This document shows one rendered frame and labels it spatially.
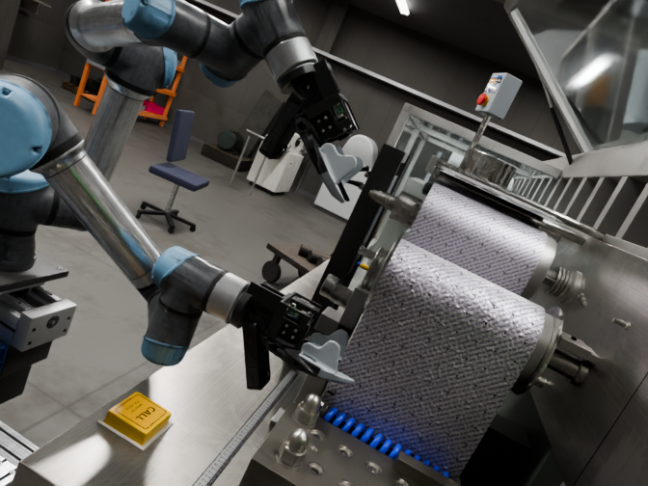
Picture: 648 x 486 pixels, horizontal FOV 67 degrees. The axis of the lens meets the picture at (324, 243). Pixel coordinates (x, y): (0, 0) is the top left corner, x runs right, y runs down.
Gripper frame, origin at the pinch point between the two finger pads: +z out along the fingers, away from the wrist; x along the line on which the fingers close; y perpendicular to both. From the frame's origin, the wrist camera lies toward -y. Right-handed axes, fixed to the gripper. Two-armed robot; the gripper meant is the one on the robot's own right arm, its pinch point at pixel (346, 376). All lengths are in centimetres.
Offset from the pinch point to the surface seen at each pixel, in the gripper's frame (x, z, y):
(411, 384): -0.2, 9.1, 4.1
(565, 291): 28.8, 29.5, 23.7
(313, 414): -7.9, -1.7, -3.8
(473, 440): -0.3, 20.7, 1.1
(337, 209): 769, -150, -93
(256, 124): 816, -367, -23
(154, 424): -11.0, -22.0, -16.6
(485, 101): 59, 0, 54
